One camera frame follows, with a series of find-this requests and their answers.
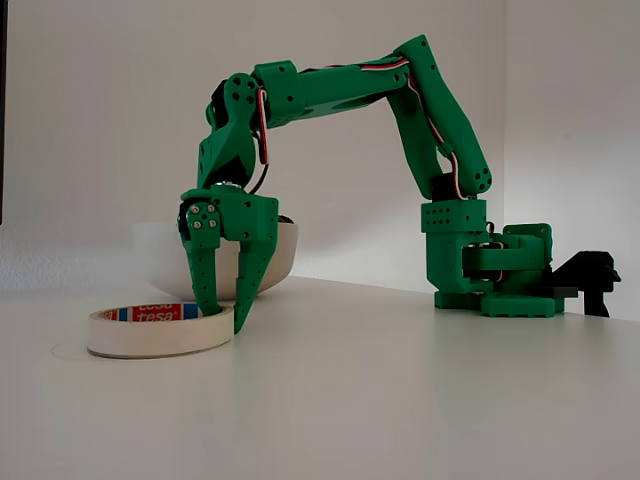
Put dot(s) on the green gripper black servo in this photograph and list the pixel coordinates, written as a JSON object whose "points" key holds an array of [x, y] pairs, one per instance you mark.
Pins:
{"points": [[247, 216]]}

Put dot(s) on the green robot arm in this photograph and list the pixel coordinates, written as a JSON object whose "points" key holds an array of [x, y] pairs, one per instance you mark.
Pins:
{"points": [[345, 90]]}

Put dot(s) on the black table clamp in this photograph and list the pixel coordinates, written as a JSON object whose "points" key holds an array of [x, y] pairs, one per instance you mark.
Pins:
{"points": [[592, 272]]}

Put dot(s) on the white tesa masking tape roll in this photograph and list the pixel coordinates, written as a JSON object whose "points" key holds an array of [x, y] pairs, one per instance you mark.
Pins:
{"points": [[160, 337]]}

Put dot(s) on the white bowl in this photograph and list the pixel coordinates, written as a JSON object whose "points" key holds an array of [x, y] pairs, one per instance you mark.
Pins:
{"points": [[160, 255]]}

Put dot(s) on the dark monitor edge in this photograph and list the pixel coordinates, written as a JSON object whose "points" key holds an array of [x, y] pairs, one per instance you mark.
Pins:
{"points": [[3, 100]]}

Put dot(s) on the black object in bowl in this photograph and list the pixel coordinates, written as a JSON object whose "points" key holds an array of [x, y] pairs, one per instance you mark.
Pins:
{"points": [[286, 219]]}

